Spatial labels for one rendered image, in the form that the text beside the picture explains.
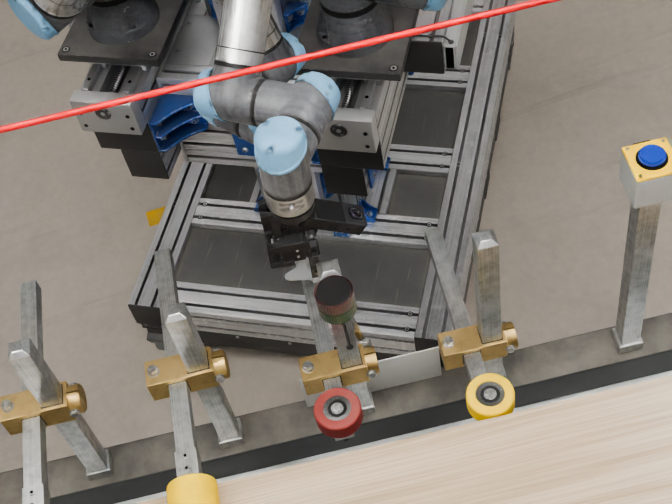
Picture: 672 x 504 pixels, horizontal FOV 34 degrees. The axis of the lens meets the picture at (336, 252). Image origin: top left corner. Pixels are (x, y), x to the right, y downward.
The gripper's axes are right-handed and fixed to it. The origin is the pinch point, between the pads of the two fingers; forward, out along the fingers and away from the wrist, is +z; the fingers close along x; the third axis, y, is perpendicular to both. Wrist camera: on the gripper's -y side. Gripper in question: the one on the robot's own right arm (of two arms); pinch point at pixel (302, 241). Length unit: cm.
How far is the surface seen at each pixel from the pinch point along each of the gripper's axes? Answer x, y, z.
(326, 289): -2.9, -35.4, -31.7
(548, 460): -31, -60, -7
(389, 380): -10.0, -28.9, 10.1
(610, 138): -94, 77, 82
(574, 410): -37, -52, -7
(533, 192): -66, 64, 83
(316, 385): 2.9, -33.5, -2.0
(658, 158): -55, -32, -40
